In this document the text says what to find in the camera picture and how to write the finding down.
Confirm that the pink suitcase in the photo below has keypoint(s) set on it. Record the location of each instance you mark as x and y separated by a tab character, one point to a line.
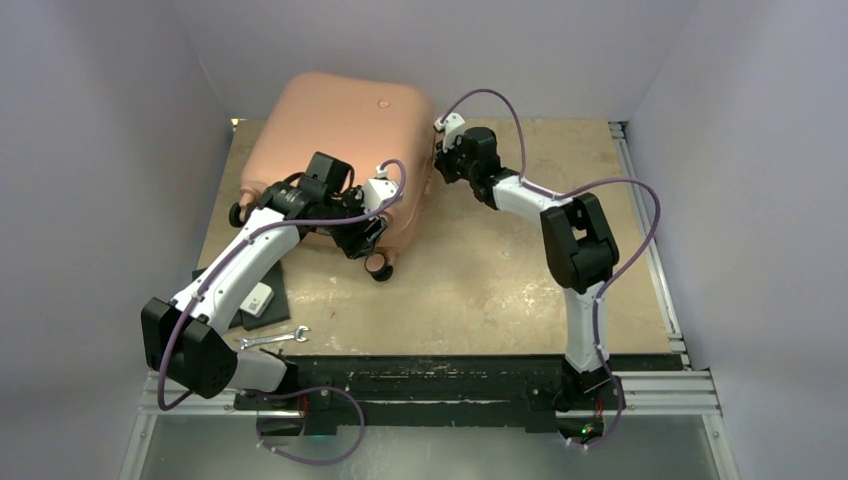
360	122

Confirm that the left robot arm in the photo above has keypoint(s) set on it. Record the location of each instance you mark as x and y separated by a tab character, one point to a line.
183	336

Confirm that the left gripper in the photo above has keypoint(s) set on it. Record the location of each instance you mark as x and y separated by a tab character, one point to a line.
363	241

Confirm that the black flat notebook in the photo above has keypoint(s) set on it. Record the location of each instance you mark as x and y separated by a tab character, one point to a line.
277	311

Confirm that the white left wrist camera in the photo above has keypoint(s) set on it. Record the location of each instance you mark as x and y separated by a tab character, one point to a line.
380	190

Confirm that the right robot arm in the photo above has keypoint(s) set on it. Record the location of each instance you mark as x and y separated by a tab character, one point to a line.
580	250

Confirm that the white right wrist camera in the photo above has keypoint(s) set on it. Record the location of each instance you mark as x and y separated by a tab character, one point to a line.
450	127

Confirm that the white square device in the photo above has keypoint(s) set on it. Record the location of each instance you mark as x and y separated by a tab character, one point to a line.
257	300

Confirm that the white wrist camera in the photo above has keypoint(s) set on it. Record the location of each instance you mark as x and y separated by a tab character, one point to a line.
380	190
450	127

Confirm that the silver wrench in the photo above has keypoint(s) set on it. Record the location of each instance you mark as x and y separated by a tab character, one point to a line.
297	335

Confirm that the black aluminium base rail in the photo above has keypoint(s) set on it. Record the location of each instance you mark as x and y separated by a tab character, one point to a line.
534	393

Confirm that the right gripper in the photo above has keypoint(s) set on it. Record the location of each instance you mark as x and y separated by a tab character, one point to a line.
446	157

